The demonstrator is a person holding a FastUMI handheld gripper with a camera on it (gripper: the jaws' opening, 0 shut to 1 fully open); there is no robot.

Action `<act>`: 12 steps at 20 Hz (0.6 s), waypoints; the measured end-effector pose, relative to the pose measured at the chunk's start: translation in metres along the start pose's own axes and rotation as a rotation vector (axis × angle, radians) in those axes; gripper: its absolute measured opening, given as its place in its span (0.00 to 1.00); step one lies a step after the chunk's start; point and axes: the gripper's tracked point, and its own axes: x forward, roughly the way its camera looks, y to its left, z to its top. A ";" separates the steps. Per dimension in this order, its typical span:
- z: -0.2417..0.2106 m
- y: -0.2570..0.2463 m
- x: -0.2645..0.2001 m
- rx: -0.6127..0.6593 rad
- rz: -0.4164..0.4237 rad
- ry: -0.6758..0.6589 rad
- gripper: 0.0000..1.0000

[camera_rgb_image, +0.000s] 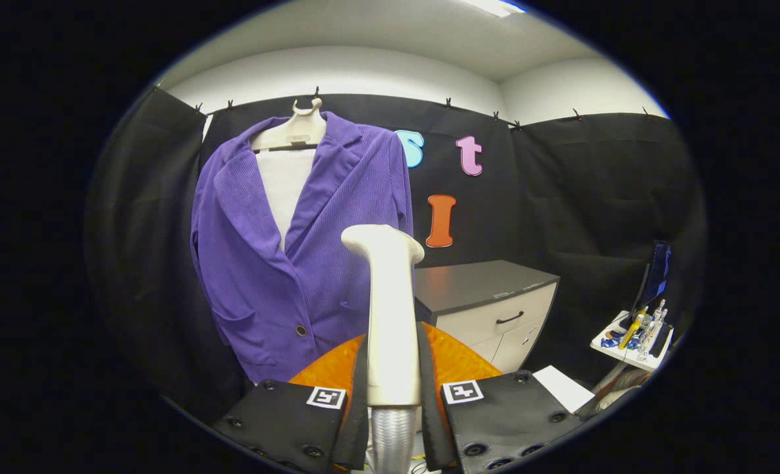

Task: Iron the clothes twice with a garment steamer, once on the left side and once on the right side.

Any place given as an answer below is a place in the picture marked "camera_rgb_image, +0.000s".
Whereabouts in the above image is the dark computer monitor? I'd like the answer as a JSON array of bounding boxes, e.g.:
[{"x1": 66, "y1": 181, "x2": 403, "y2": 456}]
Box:
[{"x1": 629, "y1": 240, "x2": 673, "y2": 323}]

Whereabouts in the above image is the white garment steamer with hose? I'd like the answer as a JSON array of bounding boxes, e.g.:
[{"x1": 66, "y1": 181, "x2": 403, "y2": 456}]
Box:
[{"x1": 341, "y1": 224, "x2": 425, "y2": 474}]

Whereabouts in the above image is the white ironing form board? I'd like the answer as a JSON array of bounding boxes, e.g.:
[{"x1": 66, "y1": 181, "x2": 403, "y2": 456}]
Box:
[{"x1": 256, "y1": 148, "x2": 317, "y2": 252}]

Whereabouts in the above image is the purple corduroy jacket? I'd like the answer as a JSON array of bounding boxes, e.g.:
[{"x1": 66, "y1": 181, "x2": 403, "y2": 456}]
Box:
[{"x1": 190, "y1": 111, "x2": 415, "y2": 384}]

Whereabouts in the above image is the white paper sheet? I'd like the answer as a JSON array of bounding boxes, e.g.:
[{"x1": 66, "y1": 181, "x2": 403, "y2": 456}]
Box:
[{"x1": 533, "y1": 365, "x2": 596, "y2": 414}]

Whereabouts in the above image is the grey cabinet with drawers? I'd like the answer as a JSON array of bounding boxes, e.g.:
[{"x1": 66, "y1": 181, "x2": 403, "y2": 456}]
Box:
[{"x1": 414, "y1": 259, "x2": 560, "y2": 376}]

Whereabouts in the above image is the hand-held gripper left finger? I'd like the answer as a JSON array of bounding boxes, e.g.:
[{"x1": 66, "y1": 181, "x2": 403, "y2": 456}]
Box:
[{"x1": 212, "y1": 332, "x2": 371, "y2": 474}]

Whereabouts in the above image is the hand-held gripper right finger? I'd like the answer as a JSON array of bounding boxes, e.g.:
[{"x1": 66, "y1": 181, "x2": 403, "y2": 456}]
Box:
[{"x1": 418, "y1": 321, "x2": 585, "y2": 474}]

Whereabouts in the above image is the white tray of tools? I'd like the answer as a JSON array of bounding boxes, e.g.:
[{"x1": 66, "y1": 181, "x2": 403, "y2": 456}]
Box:
[{"x1": 590, "y1": 300, "x2": 675, "y2": 373}]

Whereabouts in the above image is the ceiling light panel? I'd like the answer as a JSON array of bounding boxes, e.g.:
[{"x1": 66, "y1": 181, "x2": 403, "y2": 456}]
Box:
[{"x1": 462, "y1": 0, "x2": 529, "y2": 18}]

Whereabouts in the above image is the black backdrop cloth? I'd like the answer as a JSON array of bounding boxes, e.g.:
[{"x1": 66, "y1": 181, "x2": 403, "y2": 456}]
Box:
[{"x1": 84, "y1": 86, "x2": 706, "y2": 422}]

